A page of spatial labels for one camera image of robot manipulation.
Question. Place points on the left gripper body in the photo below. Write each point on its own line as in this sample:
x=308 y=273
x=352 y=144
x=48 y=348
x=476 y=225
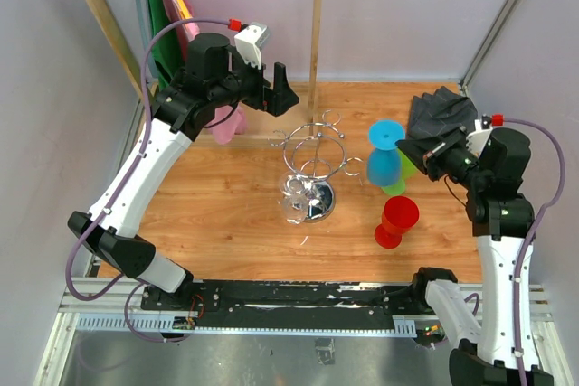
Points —
x=245 y=83

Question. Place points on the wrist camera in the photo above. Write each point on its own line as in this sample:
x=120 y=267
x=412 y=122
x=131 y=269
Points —
x=249 y=42
x=479 y=137

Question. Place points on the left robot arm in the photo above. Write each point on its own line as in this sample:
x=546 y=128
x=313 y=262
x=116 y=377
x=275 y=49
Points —
x=218 y=72

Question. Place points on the grey folded cloth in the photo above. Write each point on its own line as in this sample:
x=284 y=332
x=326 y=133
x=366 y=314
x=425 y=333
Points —
x=438 y=113

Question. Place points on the chrome wine glass rack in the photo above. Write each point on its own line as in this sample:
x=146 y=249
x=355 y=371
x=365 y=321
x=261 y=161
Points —
x=317 y=150

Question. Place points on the red wine glass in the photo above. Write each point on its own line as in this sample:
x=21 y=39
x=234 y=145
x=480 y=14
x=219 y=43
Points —
x=399 y=215

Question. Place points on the green wine glass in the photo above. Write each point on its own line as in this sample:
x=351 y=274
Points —
x=408 y=169

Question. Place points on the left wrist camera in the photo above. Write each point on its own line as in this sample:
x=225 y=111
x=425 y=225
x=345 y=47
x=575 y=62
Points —
x=249 y=42

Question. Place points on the grey-blue hanger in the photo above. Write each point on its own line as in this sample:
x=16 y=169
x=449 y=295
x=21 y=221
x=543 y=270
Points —
x=140 y=11

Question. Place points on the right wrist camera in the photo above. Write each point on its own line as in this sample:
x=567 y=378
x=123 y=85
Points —
x=479 y=137

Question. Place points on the blue wine glass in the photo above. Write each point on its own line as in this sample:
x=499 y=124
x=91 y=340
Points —
x=384 y=165

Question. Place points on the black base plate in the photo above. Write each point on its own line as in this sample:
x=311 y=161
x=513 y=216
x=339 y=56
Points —
x=292 y=305

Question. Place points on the green garment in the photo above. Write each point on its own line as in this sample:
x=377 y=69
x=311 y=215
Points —
x=166 y=53

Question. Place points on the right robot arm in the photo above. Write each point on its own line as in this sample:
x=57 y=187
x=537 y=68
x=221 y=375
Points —
x=498 y=348

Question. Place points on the clear wine glass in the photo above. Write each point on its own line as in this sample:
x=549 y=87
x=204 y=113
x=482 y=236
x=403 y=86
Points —
x=296 y=197

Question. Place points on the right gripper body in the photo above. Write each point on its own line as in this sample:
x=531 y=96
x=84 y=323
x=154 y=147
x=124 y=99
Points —
x=452 y=157

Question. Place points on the wooden clothes rack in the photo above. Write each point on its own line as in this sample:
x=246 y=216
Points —
x=260 y=126

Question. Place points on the pink garment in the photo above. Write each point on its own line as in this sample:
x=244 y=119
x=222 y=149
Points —
x=227 y=122

